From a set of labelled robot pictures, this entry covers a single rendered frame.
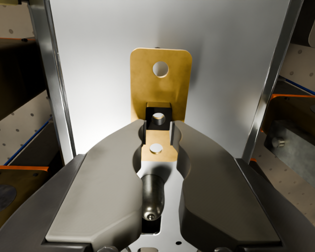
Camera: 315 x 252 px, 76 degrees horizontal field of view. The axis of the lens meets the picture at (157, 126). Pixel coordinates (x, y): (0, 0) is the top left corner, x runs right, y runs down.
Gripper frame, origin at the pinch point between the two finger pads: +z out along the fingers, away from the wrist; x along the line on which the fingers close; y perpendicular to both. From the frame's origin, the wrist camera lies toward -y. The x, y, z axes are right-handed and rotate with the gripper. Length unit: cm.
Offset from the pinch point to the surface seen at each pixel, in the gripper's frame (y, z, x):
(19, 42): -2.7, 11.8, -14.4
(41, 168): 14.9, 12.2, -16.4
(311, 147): 4.3, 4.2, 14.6
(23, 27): -1.8, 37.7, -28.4
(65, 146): 7.2, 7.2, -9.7
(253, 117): 3.0, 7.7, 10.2
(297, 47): -1, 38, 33
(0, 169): 14.9, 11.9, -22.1
